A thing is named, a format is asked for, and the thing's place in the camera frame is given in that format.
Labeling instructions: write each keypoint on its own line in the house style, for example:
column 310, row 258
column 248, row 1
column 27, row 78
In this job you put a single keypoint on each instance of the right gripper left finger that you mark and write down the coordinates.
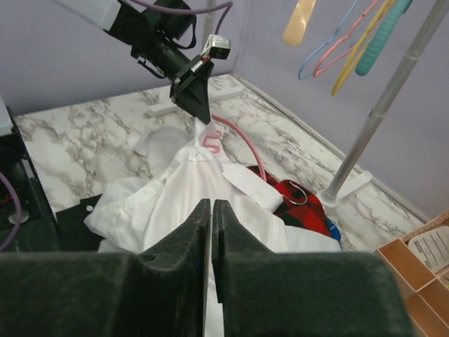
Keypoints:
column 159, row 292

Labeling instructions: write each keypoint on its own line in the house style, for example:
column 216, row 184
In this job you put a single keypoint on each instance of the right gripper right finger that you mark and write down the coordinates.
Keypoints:
column 300, row 294

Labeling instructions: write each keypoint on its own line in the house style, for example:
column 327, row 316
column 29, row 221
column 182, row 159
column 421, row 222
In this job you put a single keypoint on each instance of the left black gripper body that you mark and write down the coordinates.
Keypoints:
column 199, row 66

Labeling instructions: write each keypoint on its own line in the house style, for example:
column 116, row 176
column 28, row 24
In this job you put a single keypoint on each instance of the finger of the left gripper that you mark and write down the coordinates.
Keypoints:
column 191, row 95

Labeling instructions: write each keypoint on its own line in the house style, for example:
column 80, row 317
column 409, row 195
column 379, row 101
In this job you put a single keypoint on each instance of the white shirt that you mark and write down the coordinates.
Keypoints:
column 135, row 213

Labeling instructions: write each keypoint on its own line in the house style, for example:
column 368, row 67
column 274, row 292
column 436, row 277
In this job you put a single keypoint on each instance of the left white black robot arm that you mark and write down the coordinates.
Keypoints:
column 131, row 27

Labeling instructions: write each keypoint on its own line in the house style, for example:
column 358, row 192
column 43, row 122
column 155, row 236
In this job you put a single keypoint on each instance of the red black plaid shirt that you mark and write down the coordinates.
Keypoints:
column 294, row 204

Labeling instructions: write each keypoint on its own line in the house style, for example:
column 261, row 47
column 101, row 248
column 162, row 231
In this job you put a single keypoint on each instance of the cream orange hanger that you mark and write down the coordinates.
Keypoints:
column 298, row 23

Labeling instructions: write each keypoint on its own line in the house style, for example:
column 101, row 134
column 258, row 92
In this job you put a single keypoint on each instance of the yellow hanger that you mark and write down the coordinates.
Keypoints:
column 360, row 46

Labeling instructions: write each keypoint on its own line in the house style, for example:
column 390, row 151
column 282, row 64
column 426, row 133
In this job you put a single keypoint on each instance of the teal hanger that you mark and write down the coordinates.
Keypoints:
column 381, row 37

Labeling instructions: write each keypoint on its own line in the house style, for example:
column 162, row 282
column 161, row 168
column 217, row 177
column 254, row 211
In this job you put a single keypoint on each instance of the blue garment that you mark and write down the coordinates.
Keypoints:
column 334, row 231

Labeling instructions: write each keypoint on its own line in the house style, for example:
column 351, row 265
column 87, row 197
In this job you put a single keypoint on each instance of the white metal clothes rack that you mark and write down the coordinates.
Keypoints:
column 340, row 187

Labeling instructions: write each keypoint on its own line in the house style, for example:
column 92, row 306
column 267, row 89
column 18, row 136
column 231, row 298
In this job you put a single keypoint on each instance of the peach plastic file organizer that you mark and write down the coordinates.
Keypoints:
column 425, row 293

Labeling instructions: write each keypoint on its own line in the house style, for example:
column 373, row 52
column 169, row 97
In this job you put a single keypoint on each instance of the white remote in organizer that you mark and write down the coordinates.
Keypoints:
column 431, row 248

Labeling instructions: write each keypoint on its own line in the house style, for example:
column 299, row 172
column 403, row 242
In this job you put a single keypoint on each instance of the blue wire hanger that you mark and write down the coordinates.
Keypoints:
column 300, row 76

